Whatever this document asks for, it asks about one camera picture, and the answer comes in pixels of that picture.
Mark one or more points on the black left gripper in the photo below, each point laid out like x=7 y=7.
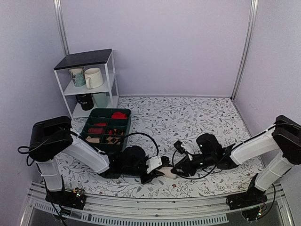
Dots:
x=154 y=174

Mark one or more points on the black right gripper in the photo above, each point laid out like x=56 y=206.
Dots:
x=185 y=164

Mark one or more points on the cream and brown sock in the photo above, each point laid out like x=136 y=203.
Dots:
x=167 y=172

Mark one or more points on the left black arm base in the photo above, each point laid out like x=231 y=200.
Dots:
x=75 y=200

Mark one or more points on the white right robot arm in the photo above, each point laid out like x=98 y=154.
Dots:
x=284 y=136

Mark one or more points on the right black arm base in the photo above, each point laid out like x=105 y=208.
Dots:
x=251 y=197

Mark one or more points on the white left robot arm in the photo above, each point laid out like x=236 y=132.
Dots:
x=54 y=136

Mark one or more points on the argyle rolled sock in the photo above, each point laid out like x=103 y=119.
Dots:
x=113 y=140
x=114 y=131

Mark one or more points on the green divided organizer tray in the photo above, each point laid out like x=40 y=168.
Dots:
x=105 y=129

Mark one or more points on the red rolled sock back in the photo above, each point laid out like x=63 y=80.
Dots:
x=119 y=115

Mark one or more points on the red rolled sock middle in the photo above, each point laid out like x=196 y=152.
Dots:
x=101 y=124

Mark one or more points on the beige rolled sock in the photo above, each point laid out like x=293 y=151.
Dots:
x=95 y=140

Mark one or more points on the dark red rolled sock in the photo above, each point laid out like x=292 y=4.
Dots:
x=96 y=130

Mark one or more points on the pale green mug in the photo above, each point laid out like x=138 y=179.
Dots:
x=101 y=100

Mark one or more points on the black mug with lettering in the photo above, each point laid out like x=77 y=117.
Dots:
x=85 y=101

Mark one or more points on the cream ceramic mug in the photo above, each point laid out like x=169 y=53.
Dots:
x=93 y=78

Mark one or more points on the white shelf with black top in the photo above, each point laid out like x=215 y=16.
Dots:
x=103 y=59

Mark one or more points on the teal patterned mug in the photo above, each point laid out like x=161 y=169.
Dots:
x=77 y=76

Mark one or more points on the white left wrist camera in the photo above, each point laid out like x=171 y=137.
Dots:
x=153 y=163

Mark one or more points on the aluminium front rail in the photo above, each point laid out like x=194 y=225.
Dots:
x=121 y=211

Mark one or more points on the right aluminium corner post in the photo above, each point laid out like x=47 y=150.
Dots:
x=246 y=48

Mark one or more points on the aluminium corner post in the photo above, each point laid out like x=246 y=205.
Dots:
x=60 y=25
x=246 y=48

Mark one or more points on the left aluminium corner post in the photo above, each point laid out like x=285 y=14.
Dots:
x=60 y=25

